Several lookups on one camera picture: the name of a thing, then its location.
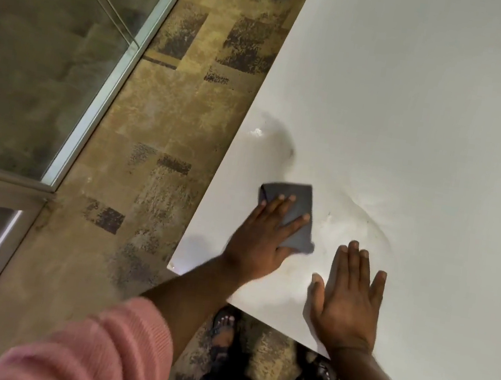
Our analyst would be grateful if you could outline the pink knit sweater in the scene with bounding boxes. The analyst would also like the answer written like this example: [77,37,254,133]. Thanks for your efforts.
[0,277,464,380]

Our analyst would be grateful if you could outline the glass partition with metal frame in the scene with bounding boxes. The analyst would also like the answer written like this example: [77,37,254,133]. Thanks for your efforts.
[0,0,200,207]

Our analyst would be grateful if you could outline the grey cleaning cloth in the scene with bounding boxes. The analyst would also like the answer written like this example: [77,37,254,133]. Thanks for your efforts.
[250,178,324,256]

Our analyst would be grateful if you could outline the person's left hand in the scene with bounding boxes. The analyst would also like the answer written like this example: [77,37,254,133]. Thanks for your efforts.
[219,186,314,289]

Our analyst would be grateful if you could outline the black sandal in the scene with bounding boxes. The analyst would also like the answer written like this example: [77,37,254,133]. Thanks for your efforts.
[205,304,245,368]
[293,343,347,380]

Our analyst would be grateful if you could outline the person's right hand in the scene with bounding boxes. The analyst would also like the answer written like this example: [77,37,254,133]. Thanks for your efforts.
[301,235,392,362]

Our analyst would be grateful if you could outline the person's left forearm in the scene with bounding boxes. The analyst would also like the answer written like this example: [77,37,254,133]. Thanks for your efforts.
[129,242,249,374]

